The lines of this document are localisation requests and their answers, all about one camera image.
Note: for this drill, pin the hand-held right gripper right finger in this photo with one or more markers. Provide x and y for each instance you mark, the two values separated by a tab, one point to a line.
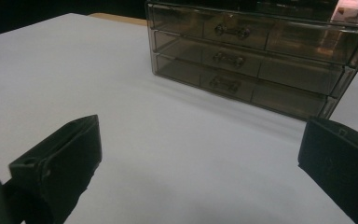
341	165

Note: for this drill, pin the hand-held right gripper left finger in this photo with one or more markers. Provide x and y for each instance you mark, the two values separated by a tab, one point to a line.
68	161

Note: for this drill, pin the smoky clear plastic drawer organizer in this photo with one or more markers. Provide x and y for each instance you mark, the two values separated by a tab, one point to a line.
292	46

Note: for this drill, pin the white table sheet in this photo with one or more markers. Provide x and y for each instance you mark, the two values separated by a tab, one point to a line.
167	155

